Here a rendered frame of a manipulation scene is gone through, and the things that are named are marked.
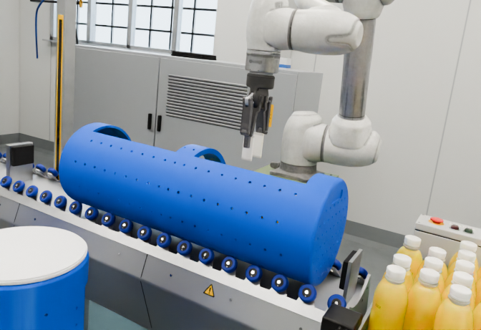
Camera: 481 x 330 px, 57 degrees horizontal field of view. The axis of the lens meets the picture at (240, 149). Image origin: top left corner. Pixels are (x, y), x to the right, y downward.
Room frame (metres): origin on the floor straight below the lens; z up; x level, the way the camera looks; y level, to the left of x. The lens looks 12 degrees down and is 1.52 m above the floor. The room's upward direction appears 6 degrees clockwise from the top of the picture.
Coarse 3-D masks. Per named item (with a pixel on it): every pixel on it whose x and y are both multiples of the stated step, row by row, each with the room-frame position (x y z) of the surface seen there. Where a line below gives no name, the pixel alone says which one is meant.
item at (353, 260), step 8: (352, 256) 1.05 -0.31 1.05; (360, 256) 1.08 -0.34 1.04; (344, 264) 1.02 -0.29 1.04; (352, 264) 1.01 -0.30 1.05; (344, 272) 1.02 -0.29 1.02; (352, 272) 1.02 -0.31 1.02; (344, 280) 1.02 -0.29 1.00; (352, 280) 1.04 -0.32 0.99; (344, 288) 1.01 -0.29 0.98; (352, 288) 1.05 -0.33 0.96; (344, 296) 1.01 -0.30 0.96
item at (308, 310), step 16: (0, 192) 1.57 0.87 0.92; (48, 208) 1.44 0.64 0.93; (64, 208) 1.42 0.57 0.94; (80, 224) 1.36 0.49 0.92; (96, 224) 1.34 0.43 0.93; (112, 240) 1.28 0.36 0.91; (128, 240) 1.26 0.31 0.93; (160, 256) 1.20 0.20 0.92; (176, 256) 1.18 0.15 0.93; (208, 272) 1.12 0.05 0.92; (224, 272) 1.11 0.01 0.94; (240, 288) 1.07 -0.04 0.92; (256, 288) 1.05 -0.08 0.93; (272, 288) 1.04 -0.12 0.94; (288, 304) 1.01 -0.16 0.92; (304, 304) 0.99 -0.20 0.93; (320, 320) 0.96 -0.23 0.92
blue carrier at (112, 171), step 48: (96, 144) 1.36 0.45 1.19; (144, 144) 1.31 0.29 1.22; (96, 192) 1.30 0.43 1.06; (144, 192) 1.20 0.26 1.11; (192, 192) 1.14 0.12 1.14; (240, 192) 1.09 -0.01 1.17; (288, 192) 1.05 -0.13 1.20; (336, 192) 1.08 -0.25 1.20; (192, 240) 1.17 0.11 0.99; (240, 240) 1.05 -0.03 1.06; (288, 240) 0.99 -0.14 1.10; (336, 240) 1.14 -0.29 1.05
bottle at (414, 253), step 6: (402, 246) 1.09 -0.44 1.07; (408, 246) 1.06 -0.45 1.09; (402, 252) 1.06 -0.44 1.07; (408, 252) 1.06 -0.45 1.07; (414, 252) 1.06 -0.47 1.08; (420, 252) 1.07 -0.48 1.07; (414, 258) 1.05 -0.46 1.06; (420, 258) 1.05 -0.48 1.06; (414, 264) 1.04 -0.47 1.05; (414, 270) 1.04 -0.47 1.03; (414, 276) 1.04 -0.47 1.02
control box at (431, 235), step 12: (420, 216) 1.27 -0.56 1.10; (420, 228) 1.21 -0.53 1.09; (432, 228) 1.19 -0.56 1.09; (444, 228) 1.19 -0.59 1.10; (432, 240) 1.19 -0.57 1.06; (444, 240) 1.17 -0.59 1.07; (456, 240) 1.16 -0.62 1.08; (468, 240) 1.15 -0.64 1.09; (480, 240) 1.13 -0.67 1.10; (456, 252) 1.16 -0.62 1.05; (480, 252) 1.13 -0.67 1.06; (480, 264) 1.13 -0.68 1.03
